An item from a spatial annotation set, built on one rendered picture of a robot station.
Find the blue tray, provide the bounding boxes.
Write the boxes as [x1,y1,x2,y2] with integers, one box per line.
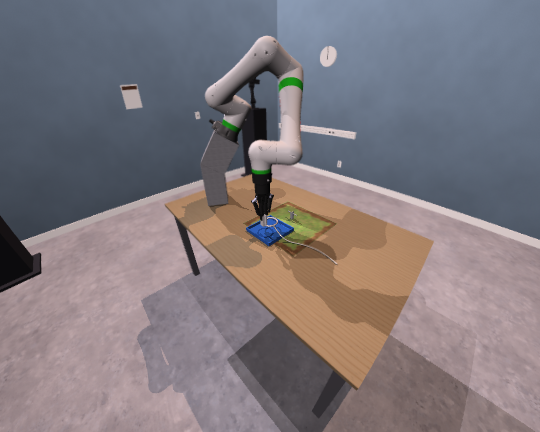
[246,218,294,246]

